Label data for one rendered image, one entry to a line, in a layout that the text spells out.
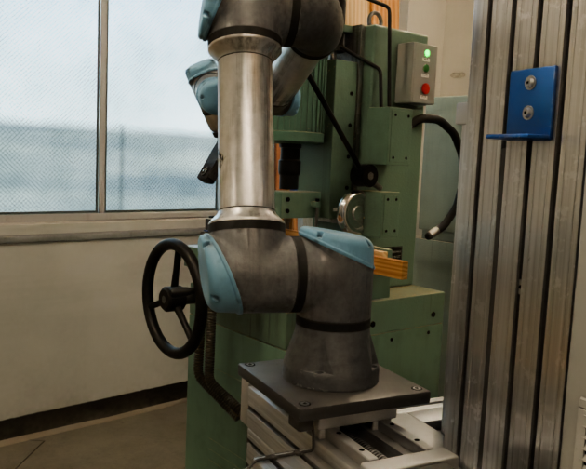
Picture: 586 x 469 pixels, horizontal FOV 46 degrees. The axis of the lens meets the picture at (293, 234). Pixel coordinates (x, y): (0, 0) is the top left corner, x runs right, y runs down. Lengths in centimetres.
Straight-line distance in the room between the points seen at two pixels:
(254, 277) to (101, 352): 214
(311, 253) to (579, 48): 44
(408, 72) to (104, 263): 162
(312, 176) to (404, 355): 55
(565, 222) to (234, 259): 44
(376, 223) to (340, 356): 82
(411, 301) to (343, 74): 63
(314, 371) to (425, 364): 99
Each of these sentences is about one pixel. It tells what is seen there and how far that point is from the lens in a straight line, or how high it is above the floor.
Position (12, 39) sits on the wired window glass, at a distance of 291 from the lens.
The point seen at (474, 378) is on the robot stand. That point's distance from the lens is 101.
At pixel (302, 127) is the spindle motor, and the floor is 123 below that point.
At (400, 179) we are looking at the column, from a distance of 197.
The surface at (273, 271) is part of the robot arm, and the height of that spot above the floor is 99.
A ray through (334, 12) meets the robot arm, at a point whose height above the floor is 139.
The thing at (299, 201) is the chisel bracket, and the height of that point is 104.
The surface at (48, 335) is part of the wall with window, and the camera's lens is 295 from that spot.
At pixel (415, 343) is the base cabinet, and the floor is 66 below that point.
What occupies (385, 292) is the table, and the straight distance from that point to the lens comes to 163.
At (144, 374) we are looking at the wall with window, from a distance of 320.
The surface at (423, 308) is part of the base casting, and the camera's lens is 194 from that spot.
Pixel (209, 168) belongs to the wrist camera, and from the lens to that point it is 158.
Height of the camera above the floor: 115
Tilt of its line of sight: 6 degrees down
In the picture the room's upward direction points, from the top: 2 degrees clockwise
